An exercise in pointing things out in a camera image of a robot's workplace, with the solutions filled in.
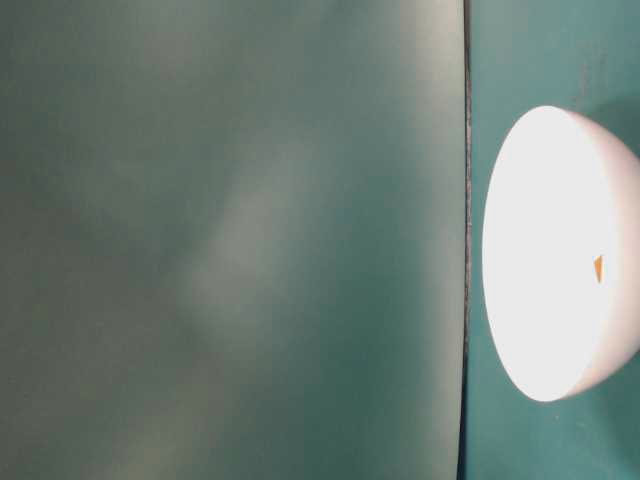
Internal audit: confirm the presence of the white round bowl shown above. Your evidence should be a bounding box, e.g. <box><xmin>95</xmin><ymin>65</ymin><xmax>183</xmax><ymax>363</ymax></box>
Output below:
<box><xmin>481</xmin><ymin>106</ymin><xmax>639</xmax><ymax>402</ymax></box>

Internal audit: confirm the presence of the red block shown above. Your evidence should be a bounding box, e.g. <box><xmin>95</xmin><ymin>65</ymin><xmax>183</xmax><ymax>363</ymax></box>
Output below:
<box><xmin>594</xmin><ymin>255</ymin><xmax>603</xmax><ymax>283</ymax></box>

